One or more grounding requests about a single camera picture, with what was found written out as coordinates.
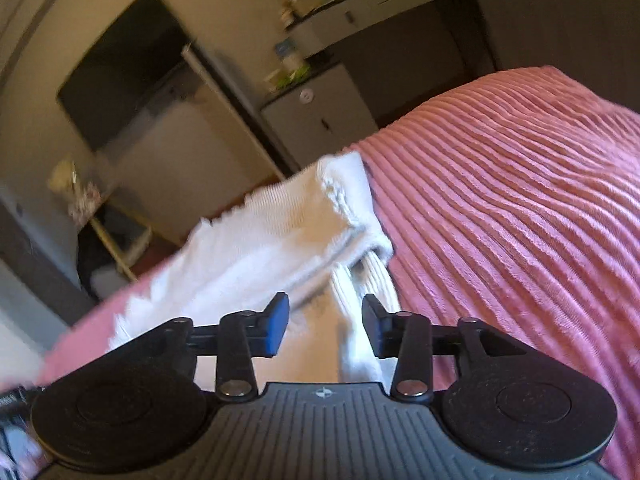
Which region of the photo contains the grey drawer cabinet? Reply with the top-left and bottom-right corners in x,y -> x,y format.
262,64 -> 378,168

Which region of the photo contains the yellow-legged shelf stand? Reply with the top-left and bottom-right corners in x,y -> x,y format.
47,157 -> 154,282

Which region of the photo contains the grey vanity desk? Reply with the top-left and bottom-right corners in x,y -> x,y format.
286,0 -> 497,126

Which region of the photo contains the white ribbed knit sweater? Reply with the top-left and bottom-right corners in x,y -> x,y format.
108,152 -> 399,386

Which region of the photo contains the black wall television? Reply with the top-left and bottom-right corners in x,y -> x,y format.
56,0 -> 190,152

